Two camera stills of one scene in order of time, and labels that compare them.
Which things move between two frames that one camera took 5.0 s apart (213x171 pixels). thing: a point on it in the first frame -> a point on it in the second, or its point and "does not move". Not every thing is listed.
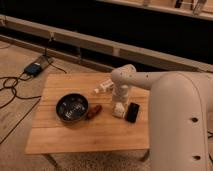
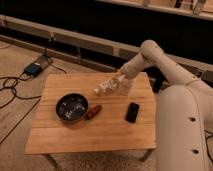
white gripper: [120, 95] -> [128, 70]
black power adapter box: [33, 68] does not move
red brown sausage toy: [98, 108] does not move
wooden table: [75, 113] does not move
